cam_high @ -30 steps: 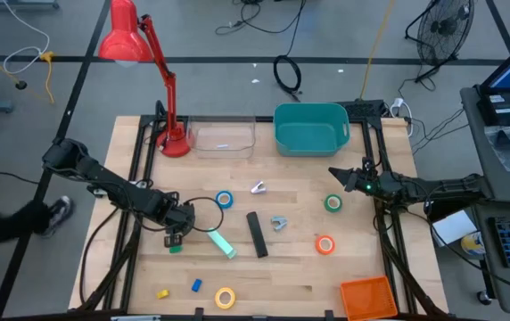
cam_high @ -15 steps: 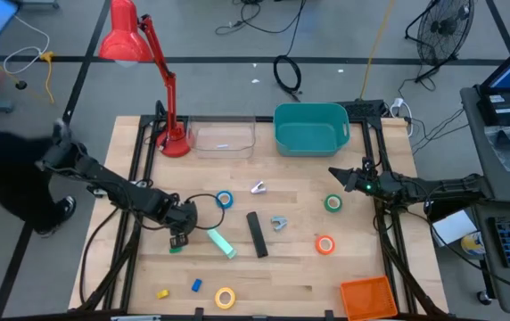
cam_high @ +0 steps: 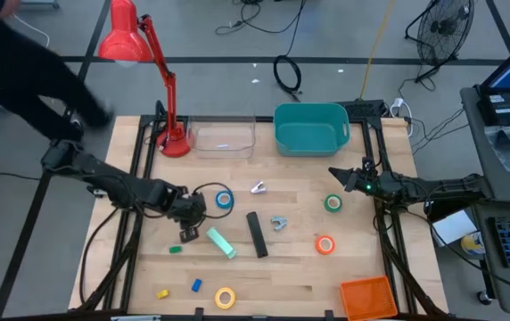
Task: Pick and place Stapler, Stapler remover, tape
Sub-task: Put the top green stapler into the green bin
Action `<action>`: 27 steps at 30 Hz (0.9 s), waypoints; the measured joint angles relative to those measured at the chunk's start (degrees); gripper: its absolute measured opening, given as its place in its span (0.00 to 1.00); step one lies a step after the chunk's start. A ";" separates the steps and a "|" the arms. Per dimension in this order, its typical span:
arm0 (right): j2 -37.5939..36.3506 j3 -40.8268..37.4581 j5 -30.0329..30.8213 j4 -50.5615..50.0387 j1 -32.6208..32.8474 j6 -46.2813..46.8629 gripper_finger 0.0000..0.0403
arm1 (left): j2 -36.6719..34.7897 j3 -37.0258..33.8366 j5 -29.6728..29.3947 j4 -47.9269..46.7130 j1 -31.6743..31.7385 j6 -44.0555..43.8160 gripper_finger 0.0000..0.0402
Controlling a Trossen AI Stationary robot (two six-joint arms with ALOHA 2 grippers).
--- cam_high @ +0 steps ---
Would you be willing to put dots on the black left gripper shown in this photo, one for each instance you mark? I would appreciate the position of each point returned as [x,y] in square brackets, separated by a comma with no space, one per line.
[190,209]

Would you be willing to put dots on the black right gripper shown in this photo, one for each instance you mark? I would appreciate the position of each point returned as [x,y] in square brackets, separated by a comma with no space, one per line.
[375,185]

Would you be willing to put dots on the small green stapler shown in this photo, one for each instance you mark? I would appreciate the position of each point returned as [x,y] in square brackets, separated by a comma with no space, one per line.
[175,249]

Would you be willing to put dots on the green tape roll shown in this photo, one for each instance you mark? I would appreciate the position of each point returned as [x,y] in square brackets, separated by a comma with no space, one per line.
[326,203]

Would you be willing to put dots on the mint green stapler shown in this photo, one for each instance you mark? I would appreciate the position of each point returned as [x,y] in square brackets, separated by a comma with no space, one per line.
[221,243]

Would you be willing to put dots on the blue tape roll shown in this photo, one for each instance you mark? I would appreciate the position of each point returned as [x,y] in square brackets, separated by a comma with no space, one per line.
[217,200]

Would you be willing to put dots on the small blue stapler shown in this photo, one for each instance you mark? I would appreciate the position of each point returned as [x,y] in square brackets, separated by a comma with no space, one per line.
[197,285]

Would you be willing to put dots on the teal plastic bin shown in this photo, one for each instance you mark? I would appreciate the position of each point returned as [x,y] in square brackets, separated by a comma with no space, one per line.
[310,138]

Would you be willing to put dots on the small yellow stapler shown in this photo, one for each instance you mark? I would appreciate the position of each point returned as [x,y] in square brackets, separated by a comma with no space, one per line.
[162,294]

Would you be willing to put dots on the yellow tape roll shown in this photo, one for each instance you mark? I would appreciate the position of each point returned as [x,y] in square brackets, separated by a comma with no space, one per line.
[216,298]

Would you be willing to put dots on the orange container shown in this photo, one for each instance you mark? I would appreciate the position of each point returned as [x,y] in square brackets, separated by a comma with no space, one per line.
[317,245]

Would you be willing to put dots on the grey blue staple remover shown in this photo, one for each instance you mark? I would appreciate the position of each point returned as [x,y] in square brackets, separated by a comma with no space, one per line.
[277,220]

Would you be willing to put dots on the silver purple staple remover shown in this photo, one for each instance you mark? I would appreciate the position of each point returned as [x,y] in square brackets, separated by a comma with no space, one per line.
[259,188]

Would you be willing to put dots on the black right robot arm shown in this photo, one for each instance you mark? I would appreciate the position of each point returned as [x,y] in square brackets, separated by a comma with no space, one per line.
[442,187]

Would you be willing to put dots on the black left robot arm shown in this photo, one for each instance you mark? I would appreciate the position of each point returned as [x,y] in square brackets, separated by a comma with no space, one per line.
[103,178]

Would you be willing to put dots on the black power strip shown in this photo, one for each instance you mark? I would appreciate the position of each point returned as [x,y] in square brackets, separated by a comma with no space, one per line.
[362,108]

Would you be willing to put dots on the white power adapter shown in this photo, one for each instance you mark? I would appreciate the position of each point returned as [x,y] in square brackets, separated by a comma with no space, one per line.
[397,104]

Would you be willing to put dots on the clear plastic bin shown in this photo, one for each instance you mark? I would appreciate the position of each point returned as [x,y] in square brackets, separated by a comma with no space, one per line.
[221,138]

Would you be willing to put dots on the white paper sheet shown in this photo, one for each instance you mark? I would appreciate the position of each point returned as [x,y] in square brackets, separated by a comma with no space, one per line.
[453,227]

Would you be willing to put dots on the orange plastic basket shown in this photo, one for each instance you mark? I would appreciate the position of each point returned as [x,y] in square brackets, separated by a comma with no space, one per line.
[366,298]

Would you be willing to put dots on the yellow blue round object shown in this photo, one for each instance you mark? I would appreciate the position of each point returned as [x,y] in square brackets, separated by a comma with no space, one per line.
[473,244]

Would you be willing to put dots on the grey desk cart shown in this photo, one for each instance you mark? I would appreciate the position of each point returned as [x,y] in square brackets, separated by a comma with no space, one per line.
[504,187]

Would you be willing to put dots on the small black computer box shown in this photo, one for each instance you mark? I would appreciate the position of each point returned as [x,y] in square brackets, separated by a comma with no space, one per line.
[502,111]

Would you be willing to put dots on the black floor fan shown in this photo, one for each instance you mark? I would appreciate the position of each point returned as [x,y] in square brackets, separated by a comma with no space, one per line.
[444,31]

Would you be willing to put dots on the red desk lamp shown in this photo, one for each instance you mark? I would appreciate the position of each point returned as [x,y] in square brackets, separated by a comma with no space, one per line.
[125,40]

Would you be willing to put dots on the person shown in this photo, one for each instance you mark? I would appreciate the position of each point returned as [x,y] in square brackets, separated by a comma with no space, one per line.
[14,76]

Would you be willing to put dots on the grey metal cart base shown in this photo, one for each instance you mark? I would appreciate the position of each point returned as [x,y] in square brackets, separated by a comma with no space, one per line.
[38,3]

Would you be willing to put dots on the silver mounting bracket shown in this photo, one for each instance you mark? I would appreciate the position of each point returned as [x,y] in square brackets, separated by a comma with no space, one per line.
[96,192]

